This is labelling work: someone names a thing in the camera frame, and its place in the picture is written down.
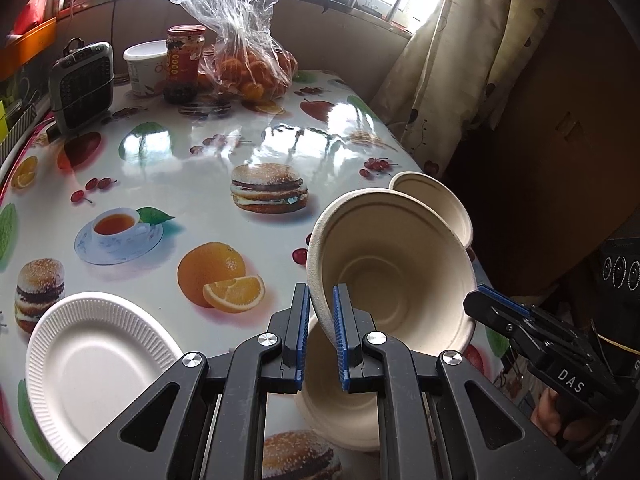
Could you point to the food print glossy tablecloth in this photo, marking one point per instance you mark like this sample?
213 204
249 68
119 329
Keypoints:
200 170

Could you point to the beige paper bowl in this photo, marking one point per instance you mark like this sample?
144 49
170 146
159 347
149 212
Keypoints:
435 200
395 270
340 420

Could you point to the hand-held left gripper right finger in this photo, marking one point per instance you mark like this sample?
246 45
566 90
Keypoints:
341 340

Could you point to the cream curtain with cherry print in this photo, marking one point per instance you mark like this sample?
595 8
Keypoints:
450 60

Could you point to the clear plastic bag of oranges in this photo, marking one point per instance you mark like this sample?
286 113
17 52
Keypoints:
250 72

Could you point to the small grey heater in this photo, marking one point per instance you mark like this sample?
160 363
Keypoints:
82 90

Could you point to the glass jar with red label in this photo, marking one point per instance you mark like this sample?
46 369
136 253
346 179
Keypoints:
184 65

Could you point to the person's right hand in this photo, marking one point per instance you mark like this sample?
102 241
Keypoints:
550 417

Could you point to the grey striped box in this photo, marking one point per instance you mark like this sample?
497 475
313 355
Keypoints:
20 125

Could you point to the orange plastic tray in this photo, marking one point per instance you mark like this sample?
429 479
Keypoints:
35 42

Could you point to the white paper plate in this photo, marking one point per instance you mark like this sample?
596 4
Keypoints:
100 360

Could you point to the white plastic tub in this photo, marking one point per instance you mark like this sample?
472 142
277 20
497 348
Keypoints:
145 67

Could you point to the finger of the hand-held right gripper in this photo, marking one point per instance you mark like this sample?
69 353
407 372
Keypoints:
500 301
492 317

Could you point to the brown wooden cabinet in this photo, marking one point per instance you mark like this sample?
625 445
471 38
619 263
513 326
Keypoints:
550 135

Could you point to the person's right forearm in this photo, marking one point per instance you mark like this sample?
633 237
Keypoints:
595 442

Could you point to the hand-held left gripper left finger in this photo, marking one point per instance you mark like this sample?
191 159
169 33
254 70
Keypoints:
300 340

